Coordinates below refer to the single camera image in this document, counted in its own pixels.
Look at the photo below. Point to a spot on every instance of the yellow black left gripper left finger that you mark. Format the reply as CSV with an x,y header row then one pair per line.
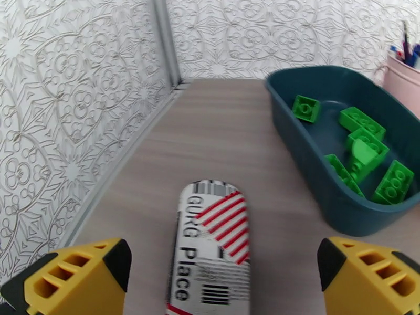
x,y
82,284

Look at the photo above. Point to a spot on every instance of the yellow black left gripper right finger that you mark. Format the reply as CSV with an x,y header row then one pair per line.
x,y
361,284

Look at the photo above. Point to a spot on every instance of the green sloped lego piece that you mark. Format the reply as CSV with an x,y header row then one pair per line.
x,y
362,149

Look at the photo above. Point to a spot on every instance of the long green lego brick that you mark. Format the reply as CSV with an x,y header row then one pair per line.
x,y
361,122

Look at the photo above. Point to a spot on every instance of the small green lego brick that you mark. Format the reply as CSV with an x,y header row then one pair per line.
x,y
306,108

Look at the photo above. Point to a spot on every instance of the teal plastic bin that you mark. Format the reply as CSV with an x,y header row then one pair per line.
x,y
311,166

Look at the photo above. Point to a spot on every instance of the red striped snack packet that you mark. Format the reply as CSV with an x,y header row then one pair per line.
x,y
210,251

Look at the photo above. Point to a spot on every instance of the pink marker cup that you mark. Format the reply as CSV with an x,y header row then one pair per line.
x,y
403,84

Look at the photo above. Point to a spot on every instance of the black capped marker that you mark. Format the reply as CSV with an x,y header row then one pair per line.
x,y
406,41

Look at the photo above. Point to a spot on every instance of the aluminium left side rail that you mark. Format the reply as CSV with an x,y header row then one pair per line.
x,y
121,166

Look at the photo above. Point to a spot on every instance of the aluminium left frame post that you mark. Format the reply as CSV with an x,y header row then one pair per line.
x,y
167,38

